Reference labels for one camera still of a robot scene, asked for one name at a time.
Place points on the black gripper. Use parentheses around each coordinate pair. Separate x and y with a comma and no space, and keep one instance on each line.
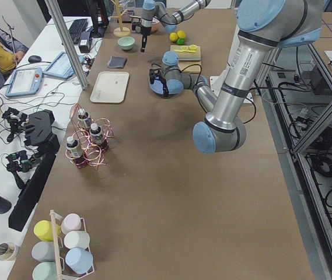
(164,87)
(145,31)

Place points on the blue plate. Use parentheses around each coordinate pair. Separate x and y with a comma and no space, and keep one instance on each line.
(159,90)

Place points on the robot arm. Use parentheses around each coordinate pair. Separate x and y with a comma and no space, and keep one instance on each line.
(153,9)
(263,26)

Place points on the pink bowl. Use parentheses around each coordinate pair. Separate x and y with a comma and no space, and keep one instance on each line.
(156,25)

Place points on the green bowl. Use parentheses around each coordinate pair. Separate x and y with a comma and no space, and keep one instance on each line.
(126,43)

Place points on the wooden mug tree stand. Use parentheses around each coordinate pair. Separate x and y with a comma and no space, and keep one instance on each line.
(121,31)

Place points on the black framed wooden tray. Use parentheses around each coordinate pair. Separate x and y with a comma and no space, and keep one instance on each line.
(126,17)

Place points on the yellow lemon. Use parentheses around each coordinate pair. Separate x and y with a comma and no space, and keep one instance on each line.
(173,37)
(181,34)

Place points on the wooden cutting board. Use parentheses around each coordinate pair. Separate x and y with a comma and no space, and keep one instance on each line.
(190,66)

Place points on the yellow plastic knife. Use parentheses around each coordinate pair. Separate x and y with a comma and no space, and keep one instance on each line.
(186,51)

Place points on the green lime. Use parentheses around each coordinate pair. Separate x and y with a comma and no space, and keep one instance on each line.
(180,41)

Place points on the grey folded cloth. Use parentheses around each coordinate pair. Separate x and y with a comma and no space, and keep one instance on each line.
(117,62)

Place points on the cream rabbit tray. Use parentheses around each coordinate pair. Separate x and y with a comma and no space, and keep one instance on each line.
(110,87)

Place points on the black keyboard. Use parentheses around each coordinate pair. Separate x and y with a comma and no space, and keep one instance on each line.
(77,27)

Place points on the bottle with white cap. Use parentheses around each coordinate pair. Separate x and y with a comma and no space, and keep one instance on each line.
(84,118)

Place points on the blue teach pendant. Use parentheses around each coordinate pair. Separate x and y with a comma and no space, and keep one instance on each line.
(25,82)
(60,67)

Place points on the black computer mouse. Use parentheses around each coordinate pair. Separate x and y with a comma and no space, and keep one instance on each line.
(34,59)

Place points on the pink cup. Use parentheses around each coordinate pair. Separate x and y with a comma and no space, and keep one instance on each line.
(72,222)

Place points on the cream cup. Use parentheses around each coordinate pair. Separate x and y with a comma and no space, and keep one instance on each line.
(79,239)

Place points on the yellow cup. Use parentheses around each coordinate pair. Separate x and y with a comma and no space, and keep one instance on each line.
(43,230)

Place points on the blue cup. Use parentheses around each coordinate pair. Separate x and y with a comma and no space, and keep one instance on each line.
(79,260)

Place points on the grey cup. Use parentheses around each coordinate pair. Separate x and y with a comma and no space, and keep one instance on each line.
(43,251)

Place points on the green cup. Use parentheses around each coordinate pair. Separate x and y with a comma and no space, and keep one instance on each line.
(45,271)

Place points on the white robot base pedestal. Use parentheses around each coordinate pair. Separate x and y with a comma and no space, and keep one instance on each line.
(239,74)

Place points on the copper wire bottle rack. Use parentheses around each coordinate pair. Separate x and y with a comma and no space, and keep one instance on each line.
(93,155)

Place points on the aluminium frame post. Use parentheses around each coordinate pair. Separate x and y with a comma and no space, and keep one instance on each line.
(56,14)

